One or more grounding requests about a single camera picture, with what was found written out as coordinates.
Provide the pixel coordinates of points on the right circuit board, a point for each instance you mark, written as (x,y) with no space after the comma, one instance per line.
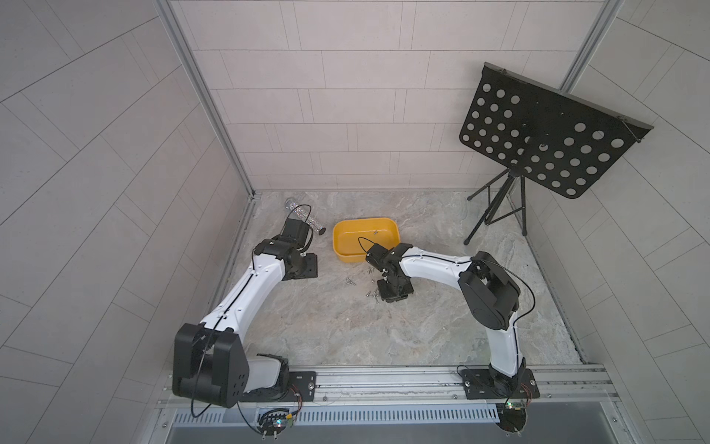
(512,418)

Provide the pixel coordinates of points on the aluminium mounting rail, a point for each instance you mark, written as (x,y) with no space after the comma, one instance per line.
(400,385)

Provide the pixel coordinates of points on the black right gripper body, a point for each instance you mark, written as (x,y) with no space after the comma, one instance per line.
(391,289)

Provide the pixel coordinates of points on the black music stand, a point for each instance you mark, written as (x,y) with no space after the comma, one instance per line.
(539,134)

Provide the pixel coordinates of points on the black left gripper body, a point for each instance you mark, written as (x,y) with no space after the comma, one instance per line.
(306,265)

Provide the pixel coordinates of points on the glittery silver tube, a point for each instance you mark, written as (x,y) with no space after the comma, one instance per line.
(303,211)

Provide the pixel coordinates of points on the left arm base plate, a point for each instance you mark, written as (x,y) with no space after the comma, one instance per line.
(298,386)

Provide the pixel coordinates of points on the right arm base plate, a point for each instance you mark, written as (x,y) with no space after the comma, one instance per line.
(490,384)

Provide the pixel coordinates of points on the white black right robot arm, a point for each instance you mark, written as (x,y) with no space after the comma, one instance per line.
(490,293)

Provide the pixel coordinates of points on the yellow plastic storage box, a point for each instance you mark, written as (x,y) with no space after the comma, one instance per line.
(352,238)

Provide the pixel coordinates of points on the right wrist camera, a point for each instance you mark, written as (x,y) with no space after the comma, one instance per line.
(376,256)

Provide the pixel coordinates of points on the left circuit board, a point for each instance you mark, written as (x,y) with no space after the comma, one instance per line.
(273,422)

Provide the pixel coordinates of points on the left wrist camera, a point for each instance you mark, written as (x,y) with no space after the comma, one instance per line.
(297,232)

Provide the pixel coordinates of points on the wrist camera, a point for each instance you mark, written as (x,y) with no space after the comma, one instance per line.
(376,256)
(297,232)

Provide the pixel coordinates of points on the circuit board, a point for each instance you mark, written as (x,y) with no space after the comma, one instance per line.
(273,422)
(512,418)

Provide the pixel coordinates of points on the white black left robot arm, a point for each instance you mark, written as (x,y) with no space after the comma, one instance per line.
(210,362)

